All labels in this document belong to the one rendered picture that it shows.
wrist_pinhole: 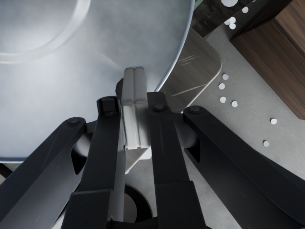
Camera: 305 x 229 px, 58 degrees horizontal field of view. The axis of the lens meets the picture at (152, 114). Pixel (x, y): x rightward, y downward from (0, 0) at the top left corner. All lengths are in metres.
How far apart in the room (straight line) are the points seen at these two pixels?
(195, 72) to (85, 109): 0.10
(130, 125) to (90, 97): 0.08
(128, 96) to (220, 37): 0.91
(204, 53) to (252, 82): 0.86
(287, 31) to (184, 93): 0.54
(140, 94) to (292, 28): 0.62
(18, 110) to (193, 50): 0.15
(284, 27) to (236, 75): 0.36
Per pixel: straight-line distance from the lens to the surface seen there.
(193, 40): 0.23
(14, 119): 0.25
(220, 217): 1.17
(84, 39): 0.23
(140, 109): 0.15
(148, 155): 0.37
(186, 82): 0.23
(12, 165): 0.42
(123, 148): 0.15
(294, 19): 0.76
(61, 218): 0.44
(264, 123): 1.11
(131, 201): 1.10
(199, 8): 0.67
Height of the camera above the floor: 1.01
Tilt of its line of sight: 83 degrees down
